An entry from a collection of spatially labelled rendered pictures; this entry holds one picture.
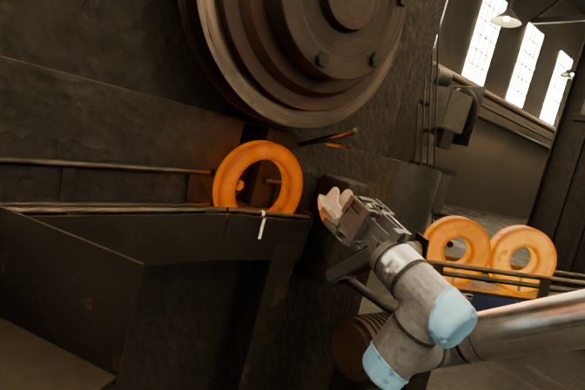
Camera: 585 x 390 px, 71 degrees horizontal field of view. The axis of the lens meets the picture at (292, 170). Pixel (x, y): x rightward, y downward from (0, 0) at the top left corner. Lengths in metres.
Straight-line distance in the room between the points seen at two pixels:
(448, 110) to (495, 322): 8.00
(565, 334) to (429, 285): 0.19
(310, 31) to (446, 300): 0.44
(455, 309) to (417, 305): 0.05
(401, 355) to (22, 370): 0.48
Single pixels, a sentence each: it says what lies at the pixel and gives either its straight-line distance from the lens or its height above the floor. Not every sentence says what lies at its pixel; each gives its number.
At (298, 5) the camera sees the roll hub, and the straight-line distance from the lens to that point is 0.67.
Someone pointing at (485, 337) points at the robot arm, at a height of 0.64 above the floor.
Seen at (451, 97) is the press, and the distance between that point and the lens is 8.66.
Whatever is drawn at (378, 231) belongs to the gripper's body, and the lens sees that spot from 0.71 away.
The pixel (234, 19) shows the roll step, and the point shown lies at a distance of 0.68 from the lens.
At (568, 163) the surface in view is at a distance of 4.86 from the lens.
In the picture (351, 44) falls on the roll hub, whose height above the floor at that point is 1.04.
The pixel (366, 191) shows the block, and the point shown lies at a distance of 0.93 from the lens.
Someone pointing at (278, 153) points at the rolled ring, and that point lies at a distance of 0.78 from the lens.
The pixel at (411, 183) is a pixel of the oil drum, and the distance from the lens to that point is 3.41.
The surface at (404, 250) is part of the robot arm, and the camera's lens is 0.69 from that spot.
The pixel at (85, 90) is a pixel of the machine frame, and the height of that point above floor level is 0.85.
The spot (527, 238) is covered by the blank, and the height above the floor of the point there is 0.77.
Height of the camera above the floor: 0.87
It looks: 5 degrees down
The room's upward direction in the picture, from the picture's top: 15 degrees clockwise
